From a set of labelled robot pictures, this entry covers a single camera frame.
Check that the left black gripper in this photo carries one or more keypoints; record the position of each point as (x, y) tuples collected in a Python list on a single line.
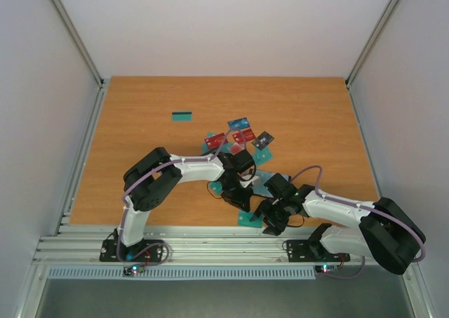
[(243, 199)]

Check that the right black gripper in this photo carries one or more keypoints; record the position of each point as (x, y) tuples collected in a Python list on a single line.
[(272, 212)]

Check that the long teal card with stripe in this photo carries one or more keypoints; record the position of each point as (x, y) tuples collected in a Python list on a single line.
[(261, 177)]

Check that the teal VIP card front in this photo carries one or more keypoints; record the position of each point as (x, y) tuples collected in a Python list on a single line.
[(245, 219)]

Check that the black leather card holder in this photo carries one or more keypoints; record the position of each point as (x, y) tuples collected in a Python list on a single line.
[(274, 185)]

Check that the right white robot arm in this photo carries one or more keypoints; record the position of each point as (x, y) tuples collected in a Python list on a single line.
[(379, 230)]

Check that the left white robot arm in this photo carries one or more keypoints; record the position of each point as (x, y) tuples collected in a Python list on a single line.
[(152, 179)]

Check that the white card red circle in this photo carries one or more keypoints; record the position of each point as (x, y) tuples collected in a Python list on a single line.
[(235, 148)]

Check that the teal card near black card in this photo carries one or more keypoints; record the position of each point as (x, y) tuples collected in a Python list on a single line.
[(261, 157)]

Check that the red credit card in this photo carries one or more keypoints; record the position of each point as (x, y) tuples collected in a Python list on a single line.
[(245, 135), (215, 140)]

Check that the black credit card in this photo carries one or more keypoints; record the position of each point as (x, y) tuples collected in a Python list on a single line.
[(263, 140)]

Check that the blue card with logo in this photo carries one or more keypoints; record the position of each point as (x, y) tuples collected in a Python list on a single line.
[(239, 124)]

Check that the teal card far back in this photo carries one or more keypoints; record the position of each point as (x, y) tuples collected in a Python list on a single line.
[(181, 116)]

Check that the right small circuit board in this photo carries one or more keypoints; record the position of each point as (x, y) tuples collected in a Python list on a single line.
[(326, 268)]

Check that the small circuit board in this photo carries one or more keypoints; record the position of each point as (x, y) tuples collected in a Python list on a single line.
[(133, 270), (326, 268)]

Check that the left small circuit board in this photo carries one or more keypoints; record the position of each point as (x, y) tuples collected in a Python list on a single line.
[(133, 270)]

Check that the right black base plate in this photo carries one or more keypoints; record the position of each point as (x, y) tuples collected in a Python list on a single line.
[(299, 251)]

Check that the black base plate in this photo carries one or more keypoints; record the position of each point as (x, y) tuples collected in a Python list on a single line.
[(299, 251), (146, 251)]

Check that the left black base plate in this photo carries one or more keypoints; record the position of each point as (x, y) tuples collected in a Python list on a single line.
[(146, 251)]

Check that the aluminium front rail frame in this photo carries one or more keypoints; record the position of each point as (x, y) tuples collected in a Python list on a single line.
[(189, 245)]

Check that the left aluminium corner post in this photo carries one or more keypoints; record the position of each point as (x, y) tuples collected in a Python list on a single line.
[(77, 40)]

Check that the aluminium corner post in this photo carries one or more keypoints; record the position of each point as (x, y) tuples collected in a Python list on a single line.
[(376, 33), (77, 40)]

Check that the grey slotted cable duct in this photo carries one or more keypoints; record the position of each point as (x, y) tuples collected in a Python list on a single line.
[(184, 273)]

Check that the right aluminium corner post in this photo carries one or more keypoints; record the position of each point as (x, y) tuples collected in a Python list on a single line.
[(376, 33)]

